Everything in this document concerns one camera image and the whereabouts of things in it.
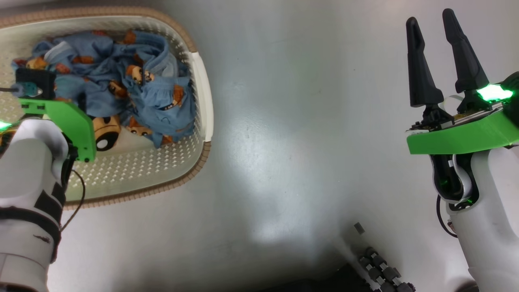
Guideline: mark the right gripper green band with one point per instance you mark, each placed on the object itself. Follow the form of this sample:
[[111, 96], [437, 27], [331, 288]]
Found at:
[[466, 136]]

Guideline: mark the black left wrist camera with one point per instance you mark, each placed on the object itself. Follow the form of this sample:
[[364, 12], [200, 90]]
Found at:
[[36, 79]]

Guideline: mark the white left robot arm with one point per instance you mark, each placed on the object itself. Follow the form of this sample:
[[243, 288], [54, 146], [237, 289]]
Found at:
[[28, 182]]

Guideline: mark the cream perforated laundry basket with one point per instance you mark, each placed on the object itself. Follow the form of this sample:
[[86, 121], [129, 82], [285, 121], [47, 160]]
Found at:
[[134, 170]]

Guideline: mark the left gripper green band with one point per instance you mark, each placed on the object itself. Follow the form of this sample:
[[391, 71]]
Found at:
[[77, 121]]

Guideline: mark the white garment with orange print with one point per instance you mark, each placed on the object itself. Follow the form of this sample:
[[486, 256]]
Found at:
[[125, 140]]

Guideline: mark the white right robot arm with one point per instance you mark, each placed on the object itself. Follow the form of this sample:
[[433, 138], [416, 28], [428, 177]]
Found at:
[[494, 223]]

